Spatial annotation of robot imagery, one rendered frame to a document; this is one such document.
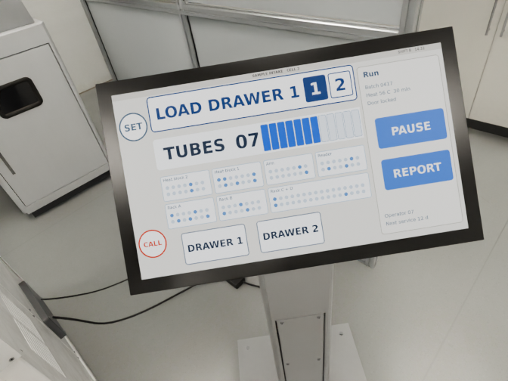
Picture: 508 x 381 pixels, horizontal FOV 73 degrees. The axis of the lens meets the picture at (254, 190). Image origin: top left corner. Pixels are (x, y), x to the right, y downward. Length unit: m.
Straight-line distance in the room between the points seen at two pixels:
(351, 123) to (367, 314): 1.17
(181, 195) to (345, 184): 0.24
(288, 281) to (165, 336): 0.99
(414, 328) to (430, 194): 1.09
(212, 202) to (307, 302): 0.40
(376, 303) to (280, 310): 0.85
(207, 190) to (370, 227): 0.24
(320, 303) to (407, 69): 0.52
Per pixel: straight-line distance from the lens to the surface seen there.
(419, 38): 0.59
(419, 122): 0.56
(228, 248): 0.51
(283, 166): 0.50
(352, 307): 1.60
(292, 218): 0.50
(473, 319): 1.70
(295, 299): 0.80
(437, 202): 0.56
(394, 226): 0.54
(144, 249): 0.53
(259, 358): 1.47
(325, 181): 0.51
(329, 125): 0.51
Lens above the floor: 1.38
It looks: 41 degrees down
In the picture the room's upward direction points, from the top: 9 degrees counter-clockwise
